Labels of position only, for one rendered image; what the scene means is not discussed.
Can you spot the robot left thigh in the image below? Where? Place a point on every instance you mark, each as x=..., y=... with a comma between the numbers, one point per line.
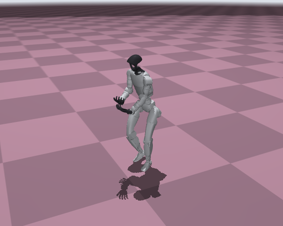
x=151, y=123

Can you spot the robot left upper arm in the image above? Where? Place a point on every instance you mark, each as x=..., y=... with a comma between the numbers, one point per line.
x=147, y=81

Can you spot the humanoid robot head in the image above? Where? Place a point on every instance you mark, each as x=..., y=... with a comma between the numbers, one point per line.
x=134, y=60

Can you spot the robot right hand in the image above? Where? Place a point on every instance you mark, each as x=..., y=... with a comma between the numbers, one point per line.
x=119, y=101

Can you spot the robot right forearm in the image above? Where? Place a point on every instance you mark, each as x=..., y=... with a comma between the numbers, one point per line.
x=125, y=95

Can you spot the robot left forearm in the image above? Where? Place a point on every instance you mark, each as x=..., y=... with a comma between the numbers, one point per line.
x=138, y=103

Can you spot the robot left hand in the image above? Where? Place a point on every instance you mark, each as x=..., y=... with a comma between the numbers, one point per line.
x=123, y=110

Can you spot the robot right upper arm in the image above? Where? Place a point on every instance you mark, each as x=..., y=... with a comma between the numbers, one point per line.
x=129, y=82

